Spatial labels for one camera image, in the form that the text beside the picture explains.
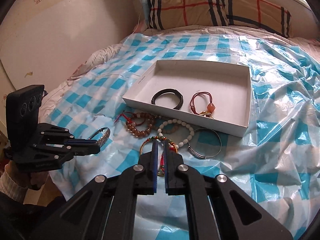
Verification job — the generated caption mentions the silver engraved cuff bangle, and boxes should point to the silver engraved cuff bangle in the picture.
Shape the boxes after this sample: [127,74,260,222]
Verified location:
[88,127,111,147]

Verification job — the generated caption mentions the brown bead bracelet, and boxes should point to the brown bead bracelet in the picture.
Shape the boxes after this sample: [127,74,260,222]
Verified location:
[125,112,158,138]

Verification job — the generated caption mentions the thin silver bangle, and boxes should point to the thin silver bangle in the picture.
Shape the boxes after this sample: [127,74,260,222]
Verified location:
[188,128,222,159]

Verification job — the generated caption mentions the white bead bracelet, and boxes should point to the white bead bracelet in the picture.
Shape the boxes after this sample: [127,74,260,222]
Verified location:
[157,119,195,149]

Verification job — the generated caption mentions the black braided leather bracelet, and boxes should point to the black braided leather bracelet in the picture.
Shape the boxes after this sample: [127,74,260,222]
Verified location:
[151,88,185,111]

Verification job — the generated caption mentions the red cord bracelet with charm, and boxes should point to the red cord bracelet with charm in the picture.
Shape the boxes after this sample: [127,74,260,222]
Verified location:
[189,91,217,119]

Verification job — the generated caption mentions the white knit sleeve forearm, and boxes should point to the white knit sleeve forearm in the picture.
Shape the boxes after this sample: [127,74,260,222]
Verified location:
[0,165,28,203]

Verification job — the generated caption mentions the left hand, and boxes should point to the left hand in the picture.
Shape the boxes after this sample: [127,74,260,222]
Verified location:
[5,160,49,191]

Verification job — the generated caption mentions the blue checkered plastic sheet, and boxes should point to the blue checkered plastic sheet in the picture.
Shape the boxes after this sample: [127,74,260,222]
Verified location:
[41,29,319,239]

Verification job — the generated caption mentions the white shallow cardboard box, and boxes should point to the white shallow cardboard box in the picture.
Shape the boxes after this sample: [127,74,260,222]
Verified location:
[123,60,252,138]

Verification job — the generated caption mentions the plaid beige pillow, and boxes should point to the plaid beige pillow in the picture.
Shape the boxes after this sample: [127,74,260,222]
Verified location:
[147,0,291,38]

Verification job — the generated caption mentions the black camera box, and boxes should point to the black camera box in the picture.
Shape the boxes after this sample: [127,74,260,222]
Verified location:
[5,85,44,147]

